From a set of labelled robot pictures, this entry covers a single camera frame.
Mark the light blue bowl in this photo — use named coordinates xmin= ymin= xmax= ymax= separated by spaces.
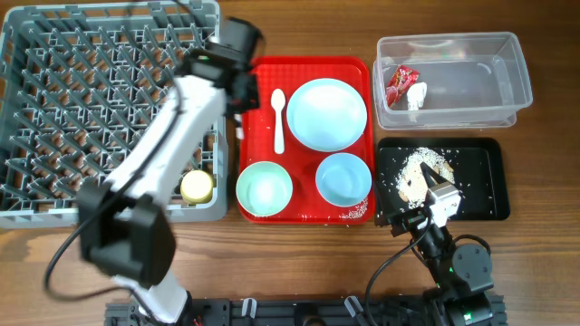
xmin=315 ymin=152 xmax=372 ymax=207

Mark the white plastic fork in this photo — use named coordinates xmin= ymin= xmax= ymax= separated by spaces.
xmin=234 ymin=114 xmax=244 ymax=139

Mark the white tissue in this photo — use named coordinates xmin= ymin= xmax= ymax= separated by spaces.
xmin=406 ymin=82 xmax=427 ymax=110

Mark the red strawberry cake wrapper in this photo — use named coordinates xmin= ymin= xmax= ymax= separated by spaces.
xmin=385 ymin=65 xmax=421 ymax=108

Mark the red plastic tray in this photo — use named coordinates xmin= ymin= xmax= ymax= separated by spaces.
xmin=238 ymin=56 xmax=375 ymax=225

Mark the white plastic spoon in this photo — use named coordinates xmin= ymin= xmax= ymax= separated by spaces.
xmin=270 ymin=89 xmax=286 ymax=155

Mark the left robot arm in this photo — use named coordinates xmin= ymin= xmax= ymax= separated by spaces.
xmin=76 ymin=18 xmax=264 ymax=325

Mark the clear plastic waste bin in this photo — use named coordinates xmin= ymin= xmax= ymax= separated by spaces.
xmin=372 ymin=32 xmax=533 ymax=130

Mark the light blue plate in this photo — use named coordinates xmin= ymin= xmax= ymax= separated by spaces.
xmin=286 ymin=78 xmax=368 ymax=152

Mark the black waste tray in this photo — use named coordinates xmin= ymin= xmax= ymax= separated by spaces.
xmin=376 ymin=138 xmax=510 ymax=221

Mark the yellow plastic cup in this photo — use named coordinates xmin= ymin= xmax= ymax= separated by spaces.
xmin=179 ymin=170 xmax=214 ymax=205

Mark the grey dishwasher rack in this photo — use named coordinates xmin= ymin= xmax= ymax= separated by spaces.
xmin=1 ymin=1 xmax=221 ymax=229

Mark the mint green bowl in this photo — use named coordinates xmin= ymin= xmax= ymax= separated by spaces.
xmin=236 ymin=161 xmax=294 ymax=217

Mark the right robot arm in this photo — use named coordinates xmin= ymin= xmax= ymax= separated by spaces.
xmin=365 ymin=162 xmax=495 ymax=325

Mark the spilled rice on tray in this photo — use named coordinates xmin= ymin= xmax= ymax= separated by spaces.
xmin=339 ymin=198 xmax=368 ymax=220

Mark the leftover rice and food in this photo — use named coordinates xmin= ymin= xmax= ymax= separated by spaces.
xmin=396 ymin=148 xmax=455 ymax=212

